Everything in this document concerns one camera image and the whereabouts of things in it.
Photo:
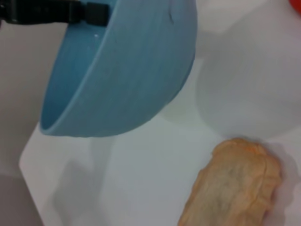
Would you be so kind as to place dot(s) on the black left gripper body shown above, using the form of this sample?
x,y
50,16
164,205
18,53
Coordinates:
x,y
42,10

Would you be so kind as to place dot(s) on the long toasted bread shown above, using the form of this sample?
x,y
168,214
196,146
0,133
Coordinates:
x,y
235,186

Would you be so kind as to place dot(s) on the blue bowl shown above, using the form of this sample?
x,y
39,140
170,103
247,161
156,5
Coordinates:
x,y
131,77

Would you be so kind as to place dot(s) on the red toy pear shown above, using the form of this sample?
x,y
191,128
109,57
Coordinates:
x,y
296,4

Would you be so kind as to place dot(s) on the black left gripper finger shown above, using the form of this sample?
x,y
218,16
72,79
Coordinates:
x,y
96,14

